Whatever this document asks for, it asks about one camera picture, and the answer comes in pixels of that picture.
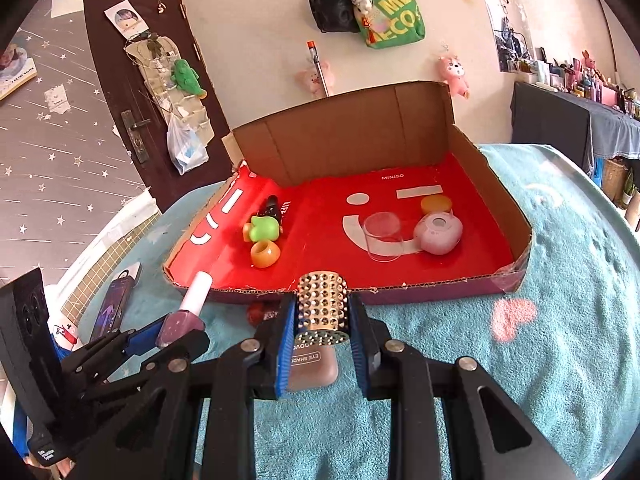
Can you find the white plastic bag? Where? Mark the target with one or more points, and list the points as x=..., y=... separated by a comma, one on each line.
x=187, y=147

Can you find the brown eye shadow case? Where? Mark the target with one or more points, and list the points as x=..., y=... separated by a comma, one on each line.
x=312, y=370

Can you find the amber round jar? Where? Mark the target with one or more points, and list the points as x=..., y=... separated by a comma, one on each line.
x=256, y=258

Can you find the teal star blanket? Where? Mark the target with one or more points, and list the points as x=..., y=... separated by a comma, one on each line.
x=550, y=360

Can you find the green plush toy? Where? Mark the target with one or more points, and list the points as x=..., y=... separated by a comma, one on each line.
x=187, y=77

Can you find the pink round jar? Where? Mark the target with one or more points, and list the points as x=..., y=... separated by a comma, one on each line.
x=435, y=241

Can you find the photo card on door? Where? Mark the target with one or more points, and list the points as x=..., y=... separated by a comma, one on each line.
x=124, y=16

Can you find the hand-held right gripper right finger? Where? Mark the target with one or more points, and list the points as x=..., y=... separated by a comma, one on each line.
x=357, y=355

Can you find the dark red round bottle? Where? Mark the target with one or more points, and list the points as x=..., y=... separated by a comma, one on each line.
x=256, y=314

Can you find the grey pen with orange cap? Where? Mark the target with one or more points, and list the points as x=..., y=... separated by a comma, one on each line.
x=320, y=67

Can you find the pale pink plush toy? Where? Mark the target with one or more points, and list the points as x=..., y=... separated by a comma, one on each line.
x=307, y=80

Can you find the green turtle toy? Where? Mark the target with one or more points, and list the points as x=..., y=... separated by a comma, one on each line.
x=262, y=230

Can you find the clear glass cup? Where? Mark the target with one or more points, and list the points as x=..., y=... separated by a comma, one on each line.
x=382, y=245

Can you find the row of cosmetic bottles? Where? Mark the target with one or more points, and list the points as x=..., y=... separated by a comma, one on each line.
x=585, y=80

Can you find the wall mirror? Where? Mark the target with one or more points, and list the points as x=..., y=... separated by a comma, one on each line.
x=515, y=40

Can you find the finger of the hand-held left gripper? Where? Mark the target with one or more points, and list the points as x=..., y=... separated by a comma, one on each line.
x=140, y=341
x=187, y=345

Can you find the book cover wall poster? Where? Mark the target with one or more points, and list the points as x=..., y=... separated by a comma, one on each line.
x=15, y=65

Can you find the green tote bag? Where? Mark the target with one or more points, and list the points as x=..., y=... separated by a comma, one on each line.
x=400, y=15

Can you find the amber round lid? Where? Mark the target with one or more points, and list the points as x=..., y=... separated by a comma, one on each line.
x=436, y=204

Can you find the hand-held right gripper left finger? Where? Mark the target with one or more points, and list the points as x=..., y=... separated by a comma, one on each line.
x=282, y=355

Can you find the smartphone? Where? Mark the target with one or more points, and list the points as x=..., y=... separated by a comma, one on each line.
x=111, y=310

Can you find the gold studded cylinder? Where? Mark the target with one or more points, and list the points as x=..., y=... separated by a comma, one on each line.
x=322, y=305

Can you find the black nail polish bottle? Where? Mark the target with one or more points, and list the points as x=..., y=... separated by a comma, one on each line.
x=272, y=205

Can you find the pink cap nail polish bottle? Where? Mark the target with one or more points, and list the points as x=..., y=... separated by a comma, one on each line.
x=192, y=295

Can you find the cardboard box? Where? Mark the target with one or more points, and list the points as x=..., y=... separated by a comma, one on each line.
x=350, y=130

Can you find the pink plush bunny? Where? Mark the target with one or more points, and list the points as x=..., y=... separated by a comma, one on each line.
x=454, y=75

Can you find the dark brown door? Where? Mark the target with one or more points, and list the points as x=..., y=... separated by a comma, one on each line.
x=105, y=85

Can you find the clear hanging pocket organizer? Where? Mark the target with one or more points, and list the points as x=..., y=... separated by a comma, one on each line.
x=155, y=80

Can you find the table with dark cloth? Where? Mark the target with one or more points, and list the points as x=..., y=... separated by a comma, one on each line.
x=555, y=120

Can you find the white grid tile panel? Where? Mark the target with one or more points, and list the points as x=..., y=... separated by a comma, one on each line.
x=110, y=245

